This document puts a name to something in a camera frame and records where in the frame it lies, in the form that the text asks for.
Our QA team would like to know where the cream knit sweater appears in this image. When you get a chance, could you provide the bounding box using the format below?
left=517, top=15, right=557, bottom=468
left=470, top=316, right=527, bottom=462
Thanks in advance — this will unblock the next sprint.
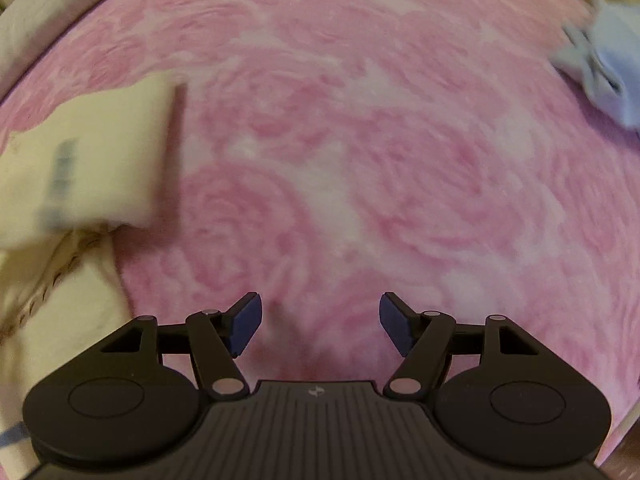
left=0, top=77, right=188, bottom=480

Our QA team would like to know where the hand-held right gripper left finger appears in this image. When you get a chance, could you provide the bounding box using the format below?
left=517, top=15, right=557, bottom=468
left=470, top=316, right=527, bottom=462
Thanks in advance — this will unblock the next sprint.
left=99, top=292, right=263, bottom=402

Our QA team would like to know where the light blue cloth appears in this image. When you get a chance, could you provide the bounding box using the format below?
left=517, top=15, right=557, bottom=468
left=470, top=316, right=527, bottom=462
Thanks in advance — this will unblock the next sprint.
left=550, top=0, right=640, bottom=133

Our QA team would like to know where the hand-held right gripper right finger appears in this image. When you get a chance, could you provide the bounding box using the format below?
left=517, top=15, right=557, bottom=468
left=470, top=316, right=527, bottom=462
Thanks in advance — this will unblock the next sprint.
left=378, top=292, right=544, bottom=402

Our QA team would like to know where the pink floral blanket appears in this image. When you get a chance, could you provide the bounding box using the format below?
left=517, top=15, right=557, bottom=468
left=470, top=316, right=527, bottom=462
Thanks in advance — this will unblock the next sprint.
left=0, top=0, right=640, bottom=463

